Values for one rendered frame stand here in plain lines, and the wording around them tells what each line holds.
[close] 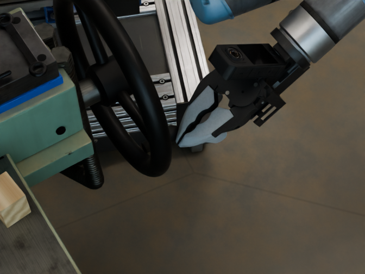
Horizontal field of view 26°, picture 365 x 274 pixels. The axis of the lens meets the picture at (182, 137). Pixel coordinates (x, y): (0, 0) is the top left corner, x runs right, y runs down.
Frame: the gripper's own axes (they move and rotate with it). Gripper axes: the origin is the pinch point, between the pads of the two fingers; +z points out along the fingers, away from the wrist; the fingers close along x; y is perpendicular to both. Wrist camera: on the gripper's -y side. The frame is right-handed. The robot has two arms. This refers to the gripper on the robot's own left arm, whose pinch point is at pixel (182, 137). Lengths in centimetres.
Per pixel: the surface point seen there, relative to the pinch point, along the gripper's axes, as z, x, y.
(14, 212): 13.5, -8.7, -29.8
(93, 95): 3.7, 7.0, -12.6
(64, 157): 8.7, -2.3, -20.8
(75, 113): 3.8, -0.3, -23.2
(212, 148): 11, 32, 78
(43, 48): 0.1, 3.1, -31.3
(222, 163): 11, 28, 78
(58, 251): 12.7, -14.2, -27.0
